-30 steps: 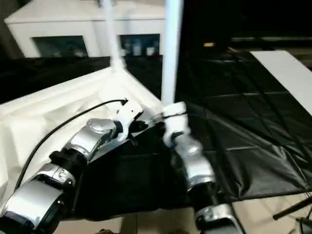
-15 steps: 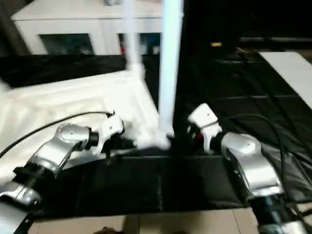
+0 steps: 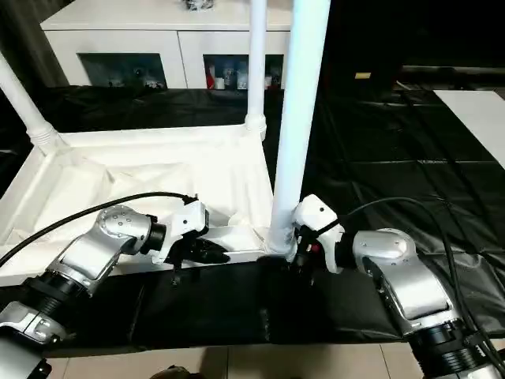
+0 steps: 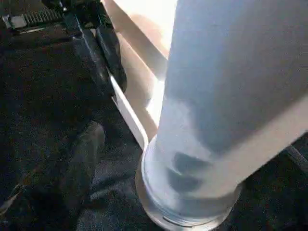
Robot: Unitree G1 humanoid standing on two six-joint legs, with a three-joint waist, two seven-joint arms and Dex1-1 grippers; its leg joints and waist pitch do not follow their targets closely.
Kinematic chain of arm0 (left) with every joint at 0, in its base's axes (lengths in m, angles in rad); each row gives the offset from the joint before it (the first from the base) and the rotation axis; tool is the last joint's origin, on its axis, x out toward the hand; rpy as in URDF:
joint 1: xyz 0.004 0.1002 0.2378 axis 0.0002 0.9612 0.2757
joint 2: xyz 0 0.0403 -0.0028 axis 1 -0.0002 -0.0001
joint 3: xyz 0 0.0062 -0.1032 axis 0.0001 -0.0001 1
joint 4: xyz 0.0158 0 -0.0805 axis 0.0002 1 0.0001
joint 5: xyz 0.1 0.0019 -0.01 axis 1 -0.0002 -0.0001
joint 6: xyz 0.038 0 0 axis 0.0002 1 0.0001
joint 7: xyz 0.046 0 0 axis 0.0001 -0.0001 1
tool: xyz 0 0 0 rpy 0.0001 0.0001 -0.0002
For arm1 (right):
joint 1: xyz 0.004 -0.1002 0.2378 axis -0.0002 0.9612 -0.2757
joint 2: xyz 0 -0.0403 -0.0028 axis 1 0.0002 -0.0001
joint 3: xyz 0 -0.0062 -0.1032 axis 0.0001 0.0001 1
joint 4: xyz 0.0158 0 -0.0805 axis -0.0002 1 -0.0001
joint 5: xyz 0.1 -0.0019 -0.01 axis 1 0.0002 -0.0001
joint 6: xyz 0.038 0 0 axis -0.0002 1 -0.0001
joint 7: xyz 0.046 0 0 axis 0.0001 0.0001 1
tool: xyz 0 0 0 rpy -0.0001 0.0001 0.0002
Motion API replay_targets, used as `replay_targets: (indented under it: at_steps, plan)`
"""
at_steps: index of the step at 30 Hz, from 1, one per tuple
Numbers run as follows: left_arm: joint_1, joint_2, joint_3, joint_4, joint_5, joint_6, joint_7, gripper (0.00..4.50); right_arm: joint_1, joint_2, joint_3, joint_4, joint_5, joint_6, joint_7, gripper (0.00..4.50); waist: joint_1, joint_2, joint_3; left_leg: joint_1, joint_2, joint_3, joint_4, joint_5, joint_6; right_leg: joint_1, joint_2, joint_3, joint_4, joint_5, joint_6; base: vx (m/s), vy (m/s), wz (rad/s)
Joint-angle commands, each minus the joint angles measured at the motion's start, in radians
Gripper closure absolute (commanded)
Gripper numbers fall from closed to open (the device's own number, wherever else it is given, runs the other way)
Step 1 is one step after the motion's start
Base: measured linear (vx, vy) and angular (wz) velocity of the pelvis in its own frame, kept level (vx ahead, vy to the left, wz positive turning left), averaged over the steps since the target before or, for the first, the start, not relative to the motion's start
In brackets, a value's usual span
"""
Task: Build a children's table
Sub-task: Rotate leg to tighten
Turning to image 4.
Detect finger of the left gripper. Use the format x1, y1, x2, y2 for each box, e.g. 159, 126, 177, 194
95, 26, 128, 91

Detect white plastic table top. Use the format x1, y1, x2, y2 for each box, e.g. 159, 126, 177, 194
101, 0, 244, 229

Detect white plastic table leg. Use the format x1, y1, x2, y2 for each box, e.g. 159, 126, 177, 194
140, 0, 308, 227

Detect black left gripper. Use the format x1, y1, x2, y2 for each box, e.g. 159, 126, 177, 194
0, 0, 112, 91

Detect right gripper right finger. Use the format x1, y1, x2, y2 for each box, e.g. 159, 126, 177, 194
230, 146, 308, 231

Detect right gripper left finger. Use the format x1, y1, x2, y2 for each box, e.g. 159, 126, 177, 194
0, 121, 106, 231

